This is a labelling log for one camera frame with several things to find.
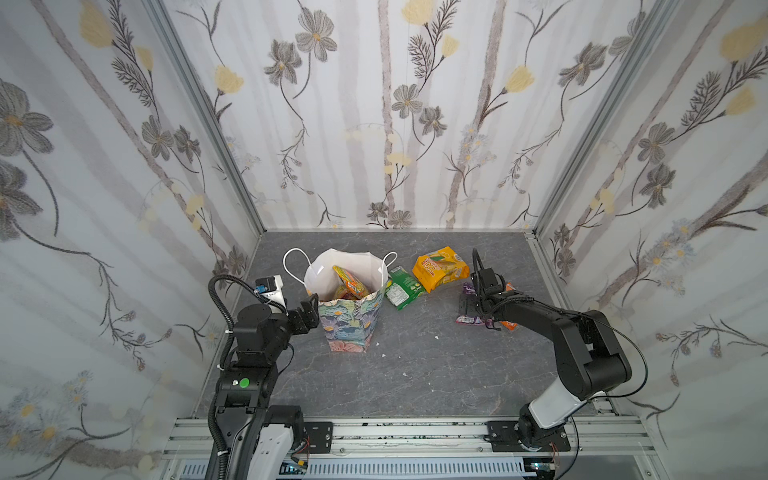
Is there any purple snack packet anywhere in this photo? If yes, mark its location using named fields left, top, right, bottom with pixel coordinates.
left=456, top=282, right=497, bottom=330

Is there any orange chips packet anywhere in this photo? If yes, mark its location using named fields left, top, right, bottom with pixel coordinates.
left=499, top=282, right=517, bottom=331

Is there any floral white paper bag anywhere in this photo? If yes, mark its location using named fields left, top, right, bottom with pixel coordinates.
left=282, top=248, right=398, bottom=353

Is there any orange fruit snack packet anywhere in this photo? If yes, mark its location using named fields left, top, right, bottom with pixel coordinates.
left=333, top=265, right=370, bottom=300

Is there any green snack packet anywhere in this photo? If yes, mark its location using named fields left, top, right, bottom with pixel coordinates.
left=385, top=266, right=426, bottom=310

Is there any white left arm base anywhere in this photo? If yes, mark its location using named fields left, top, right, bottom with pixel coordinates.
left=246, top=405, right=307, bottom=480

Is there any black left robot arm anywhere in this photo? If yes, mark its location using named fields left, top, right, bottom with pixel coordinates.
left=206, top=274, right=320, bottom=479

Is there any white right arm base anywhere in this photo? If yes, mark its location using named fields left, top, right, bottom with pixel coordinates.
left=515, top=379, right=587, bottom=451

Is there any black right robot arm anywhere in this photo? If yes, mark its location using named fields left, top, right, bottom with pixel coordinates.
left=469, top=249, right=632, bottom=400

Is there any yellow candy bag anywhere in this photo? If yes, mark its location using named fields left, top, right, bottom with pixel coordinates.
left=412, top=247, right=470, bottom=293

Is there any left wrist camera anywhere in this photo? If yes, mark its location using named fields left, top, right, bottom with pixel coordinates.
left=254, top=275, right=286, bottom=307

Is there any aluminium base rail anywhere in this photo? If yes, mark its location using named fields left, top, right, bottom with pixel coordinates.
left=278, top=414, right=667, bottom=479

